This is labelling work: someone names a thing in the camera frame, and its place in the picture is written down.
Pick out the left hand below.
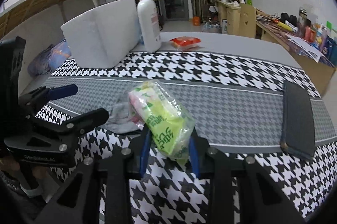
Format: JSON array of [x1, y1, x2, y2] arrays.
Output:
[[1, 157, 50, 190]]

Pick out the white papers on desk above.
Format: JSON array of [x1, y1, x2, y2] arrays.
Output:
[[286, 34, 323, 63]]

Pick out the white styrofoam box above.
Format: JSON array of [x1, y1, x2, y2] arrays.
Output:
[[60, 0, 140, 69]]

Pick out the grey sock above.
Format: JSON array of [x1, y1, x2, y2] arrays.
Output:
[[100, 102, 144, 134]]

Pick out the blue plaid quilt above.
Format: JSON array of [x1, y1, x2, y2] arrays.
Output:
[[27, 39, 71, 78]]

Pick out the wooden desk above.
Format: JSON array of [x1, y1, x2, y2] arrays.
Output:
[[215, 0, 336, 96]]

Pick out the orange bag on floor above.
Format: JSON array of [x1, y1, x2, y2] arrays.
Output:
[[193, 16, 201, 26]]

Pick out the black smartphone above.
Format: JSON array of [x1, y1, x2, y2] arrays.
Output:
[[280, 81, 316, 161]]

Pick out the red snack packet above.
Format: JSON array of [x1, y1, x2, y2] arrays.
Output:
[[169, 36, 201, 51]]

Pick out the green tissue pack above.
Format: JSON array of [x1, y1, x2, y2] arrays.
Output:
[[128, 80, 195, 165]]

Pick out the white lotion pump bottle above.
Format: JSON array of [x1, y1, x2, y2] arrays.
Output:
[[137, 0, 162, 53]]

